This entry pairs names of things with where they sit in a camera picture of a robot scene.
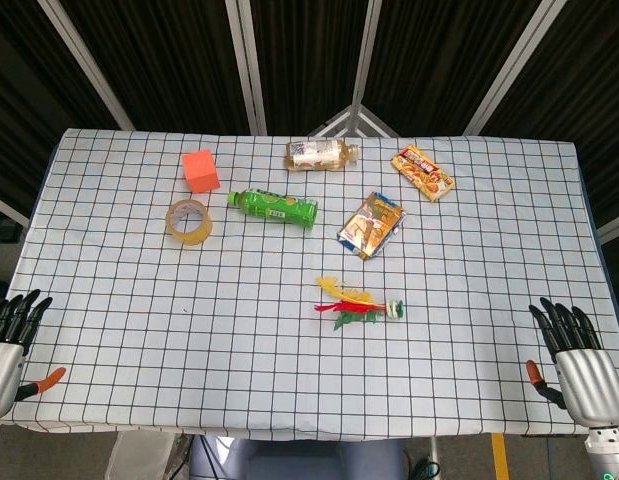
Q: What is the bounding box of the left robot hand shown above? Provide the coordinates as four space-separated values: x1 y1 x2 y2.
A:
0 288 68 422

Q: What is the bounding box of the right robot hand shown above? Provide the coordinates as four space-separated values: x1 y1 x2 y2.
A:
525 297 619 428

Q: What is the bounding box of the colourful feather shuttlecock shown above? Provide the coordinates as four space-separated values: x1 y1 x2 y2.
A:
313 276 406 332

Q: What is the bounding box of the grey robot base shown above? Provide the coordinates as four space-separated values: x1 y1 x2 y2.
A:
188 434 408 480

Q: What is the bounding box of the clear packing tape roll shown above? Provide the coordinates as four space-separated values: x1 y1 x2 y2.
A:
164 198 214 248

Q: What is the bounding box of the orange snack box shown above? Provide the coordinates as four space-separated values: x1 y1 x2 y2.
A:
391 144 456 204

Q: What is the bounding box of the gold and blue snack bag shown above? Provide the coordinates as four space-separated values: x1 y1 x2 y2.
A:
336 191 407 262

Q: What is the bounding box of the checkered white tablecloth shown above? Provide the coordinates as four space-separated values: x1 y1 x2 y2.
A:
0 128 619 442

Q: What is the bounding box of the orange foam cube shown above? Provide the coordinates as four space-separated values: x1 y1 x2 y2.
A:
181 148 222 195

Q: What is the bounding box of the green plastic bottle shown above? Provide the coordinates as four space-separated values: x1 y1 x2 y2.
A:
226 187 320 230

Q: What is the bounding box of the amber tea bottle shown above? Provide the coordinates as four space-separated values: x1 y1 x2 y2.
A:
285 139 361 173

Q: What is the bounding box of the white folding screen frame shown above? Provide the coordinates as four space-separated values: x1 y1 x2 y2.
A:
0 0 619 241

